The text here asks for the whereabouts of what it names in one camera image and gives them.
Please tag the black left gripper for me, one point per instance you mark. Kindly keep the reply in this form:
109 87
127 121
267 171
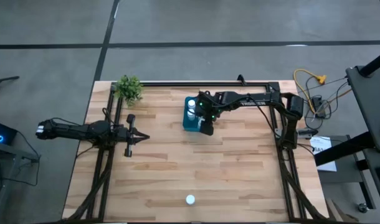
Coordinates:
129 137

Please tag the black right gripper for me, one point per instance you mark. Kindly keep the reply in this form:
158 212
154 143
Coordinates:
211 102

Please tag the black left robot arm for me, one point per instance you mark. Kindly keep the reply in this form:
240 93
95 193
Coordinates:
74 130

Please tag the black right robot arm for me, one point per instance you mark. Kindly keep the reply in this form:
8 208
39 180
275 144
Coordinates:
255 100

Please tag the blue plastic basket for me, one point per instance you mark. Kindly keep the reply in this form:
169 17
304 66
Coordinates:
187 124

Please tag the small green artificial plant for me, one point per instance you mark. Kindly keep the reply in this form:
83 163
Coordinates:
129 88

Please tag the black power adapter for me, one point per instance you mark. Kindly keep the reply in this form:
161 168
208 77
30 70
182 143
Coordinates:
317 104

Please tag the white paper sheet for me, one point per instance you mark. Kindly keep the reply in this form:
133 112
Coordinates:
325 155

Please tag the grey metal shelf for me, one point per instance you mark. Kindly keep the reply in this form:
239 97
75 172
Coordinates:
9 152

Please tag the black computer with blue light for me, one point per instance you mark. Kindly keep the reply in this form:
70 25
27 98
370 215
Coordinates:
4 132

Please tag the black tripod leg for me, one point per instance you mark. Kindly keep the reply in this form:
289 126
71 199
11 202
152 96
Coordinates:
6 79

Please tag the black cart top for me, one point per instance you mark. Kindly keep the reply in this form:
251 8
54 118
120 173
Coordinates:
373 102

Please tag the black round pole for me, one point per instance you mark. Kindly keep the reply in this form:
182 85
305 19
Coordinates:
375 63

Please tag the grey caster wheel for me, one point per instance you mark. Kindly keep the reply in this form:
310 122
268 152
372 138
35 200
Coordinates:
362 208

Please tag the small black frame clamp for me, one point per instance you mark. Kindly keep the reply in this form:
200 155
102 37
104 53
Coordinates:
240 79

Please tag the black aluminium table frame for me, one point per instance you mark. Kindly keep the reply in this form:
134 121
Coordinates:
177 84

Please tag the grey arm base bracket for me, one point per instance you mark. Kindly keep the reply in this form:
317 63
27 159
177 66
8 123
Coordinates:
305 133

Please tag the black cart base frame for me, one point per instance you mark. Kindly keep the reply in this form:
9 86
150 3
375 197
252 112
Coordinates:
342 149

